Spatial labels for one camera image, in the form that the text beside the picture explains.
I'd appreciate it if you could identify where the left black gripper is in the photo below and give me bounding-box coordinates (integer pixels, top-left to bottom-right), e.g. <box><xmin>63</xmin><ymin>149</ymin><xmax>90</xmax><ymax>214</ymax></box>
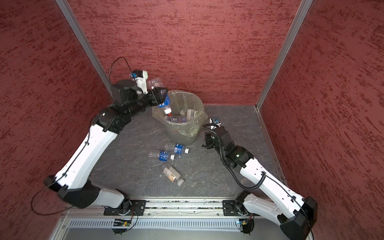
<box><xmin>125</xmin><ymin>89</ymin><xmax>168</xmax><ymax>120</ymax></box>

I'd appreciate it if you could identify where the small blue label bottle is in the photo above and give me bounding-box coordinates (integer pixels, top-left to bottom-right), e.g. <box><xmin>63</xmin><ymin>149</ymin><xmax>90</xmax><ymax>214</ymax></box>
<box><xmin>147</xmin><ymin>78</ymin><xmax>172</xmax><ymax>117</ymax></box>

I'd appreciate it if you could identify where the white label square bottle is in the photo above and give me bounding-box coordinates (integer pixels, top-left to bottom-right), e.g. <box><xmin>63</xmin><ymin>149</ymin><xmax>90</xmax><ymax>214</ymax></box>
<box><xmin>186</xmin><ymin>109</ymin><xmax>199</xmax><ymax>121</ymax></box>

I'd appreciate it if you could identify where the yellow label clear bottle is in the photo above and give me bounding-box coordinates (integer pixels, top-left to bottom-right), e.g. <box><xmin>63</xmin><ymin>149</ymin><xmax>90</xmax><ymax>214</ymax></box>
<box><xmin>163</xmin><ymin>166</ymin><xmax>185</xmax><ymax>187</ymax></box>

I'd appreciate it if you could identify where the slim clear blue bottle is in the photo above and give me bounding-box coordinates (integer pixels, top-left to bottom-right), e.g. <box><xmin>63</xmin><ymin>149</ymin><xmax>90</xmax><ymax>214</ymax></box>
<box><xmin>167</xmin><ymin>116</ymin><xmax>188</xmax><ymax>124</ymax></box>

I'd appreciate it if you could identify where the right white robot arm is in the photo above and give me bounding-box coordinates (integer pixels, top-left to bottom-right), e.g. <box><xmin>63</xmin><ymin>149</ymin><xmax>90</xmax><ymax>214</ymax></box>
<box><xmin>202</xmin><ymin>124</ymin><xmax>318</xmax><ymax>240</ymax></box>

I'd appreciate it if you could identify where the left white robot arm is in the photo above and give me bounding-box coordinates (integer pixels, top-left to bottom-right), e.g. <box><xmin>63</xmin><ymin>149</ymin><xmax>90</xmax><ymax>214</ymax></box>
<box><xmin>44</xmin><ymin>79</ymin><xmax>168</xmax><ymax>215</ymax></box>

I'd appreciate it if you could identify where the green plastic waste bin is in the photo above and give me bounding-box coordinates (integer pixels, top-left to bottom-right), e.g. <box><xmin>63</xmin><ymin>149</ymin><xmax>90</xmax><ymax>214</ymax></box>
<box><xmin>155</xmin><ymin>90</ymin><xmax>206</xmax><ymax>147</ymax></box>

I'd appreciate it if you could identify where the clear plastic bin liner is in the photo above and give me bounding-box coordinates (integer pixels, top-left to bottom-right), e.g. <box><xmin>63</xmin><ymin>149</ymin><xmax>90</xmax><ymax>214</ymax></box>
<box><xmin>151</xmin><ymin>89</ymin><xmax>208</xmax><ymax>137</ymax></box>

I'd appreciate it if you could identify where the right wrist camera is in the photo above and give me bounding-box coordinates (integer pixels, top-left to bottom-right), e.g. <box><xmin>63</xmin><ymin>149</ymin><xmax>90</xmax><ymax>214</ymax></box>
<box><xmin>210</xmin><ymin>117</ymin><xmax>222</xmax><ymax>130</ymax></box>

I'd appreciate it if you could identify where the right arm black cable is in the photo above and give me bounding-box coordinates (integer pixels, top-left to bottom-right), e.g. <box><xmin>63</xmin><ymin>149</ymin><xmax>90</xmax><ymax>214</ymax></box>
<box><xmin>201</xmin><ymin>122</ymin><xmax>314</xmax><ymax>240</ymax></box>

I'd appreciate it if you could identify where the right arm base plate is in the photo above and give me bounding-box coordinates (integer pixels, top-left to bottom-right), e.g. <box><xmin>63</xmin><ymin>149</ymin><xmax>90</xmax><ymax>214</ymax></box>
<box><xmin>222</xmin><ymin>200</ymin><xmax>251</xmax><ymax>217</ymax></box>

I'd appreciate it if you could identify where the left aluminium corner post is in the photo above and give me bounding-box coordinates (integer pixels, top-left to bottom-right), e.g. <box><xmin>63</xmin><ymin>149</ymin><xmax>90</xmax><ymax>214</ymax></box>
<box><xmin>56</xmin><ymin>0</ymin><xmax>113</xmax><ymax>97</ymax></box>

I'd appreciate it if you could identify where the aluminium corner post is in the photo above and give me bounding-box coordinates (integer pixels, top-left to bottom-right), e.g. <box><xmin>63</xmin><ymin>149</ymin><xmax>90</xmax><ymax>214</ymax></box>
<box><xmin>56</xmin><ymin>0</ymin><xmax>113</xmax><ymax>97</ymax></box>
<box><xmin>256</xmin><ymin>0</ymin><xmax>313</xmax><ymax>112</ymax></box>

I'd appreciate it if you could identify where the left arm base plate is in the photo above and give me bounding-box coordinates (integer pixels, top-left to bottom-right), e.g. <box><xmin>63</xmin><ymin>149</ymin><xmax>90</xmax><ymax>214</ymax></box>
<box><xmin>104</xmin><ymin>200</ymin><xmax>147</xmax><ymax>217</ymax></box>

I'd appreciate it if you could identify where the white slotted cable duct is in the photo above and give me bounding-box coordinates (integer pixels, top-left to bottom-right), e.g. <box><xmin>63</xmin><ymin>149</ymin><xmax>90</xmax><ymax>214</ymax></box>
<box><xmin>68</xmin><ymin>218</ymin><xmax>240</xmax><ymax>232</ymax></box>

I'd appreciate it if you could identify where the right aluminium corner post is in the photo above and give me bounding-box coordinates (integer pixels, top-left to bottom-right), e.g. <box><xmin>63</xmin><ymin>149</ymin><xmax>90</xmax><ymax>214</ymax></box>
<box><xmin>256</xmin><ymin>0</ymin><xmax>313</xmax><ymax>112</ymax></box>

